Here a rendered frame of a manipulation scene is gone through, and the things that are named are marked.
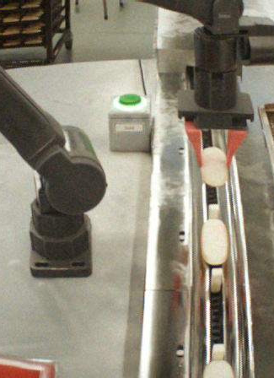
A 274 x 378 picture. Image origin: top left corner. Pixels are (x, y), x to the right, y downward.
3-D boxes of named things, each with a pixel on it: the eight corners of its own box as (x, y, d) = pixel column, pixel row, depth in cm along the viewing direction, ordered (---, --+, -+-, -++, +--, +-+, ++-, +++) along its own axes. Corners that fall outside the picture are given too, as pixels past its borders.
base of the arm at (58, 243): (34, 225, 102) (30, 278, 92) (29, 180, 97) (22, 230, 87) (91, 224, 102) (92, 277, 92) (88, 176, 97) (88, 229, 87)
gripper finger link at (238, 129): (192, 152, 98) (192, 93, 93) (241, 153, 98) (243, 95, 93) (193, 178, 93) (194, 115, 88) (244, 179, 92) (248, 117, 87)
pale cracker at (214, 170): (199, 148, 100) (199, 142, 99) (224, 149, 100) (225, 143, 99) (201, 187, 92) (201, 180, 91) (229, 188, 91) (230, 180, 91)
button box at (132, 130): (111, 146, 127) (110, 92, 121) (155, 147, 127) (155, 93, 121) (108, 170, 120) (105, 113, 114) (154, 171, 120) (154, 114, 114)
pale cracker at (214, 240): (200, 221, 97) (200, 214, 97) (226, 221, 97) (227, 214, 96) (201, 266, 89) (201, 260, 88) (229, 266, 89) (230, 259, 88)
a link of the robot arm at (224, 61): (187, 20, 85) (202, 34, 81) (234, 18, 87) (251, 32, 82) (188, 64, 89) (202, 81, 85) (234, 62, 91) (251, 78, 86)
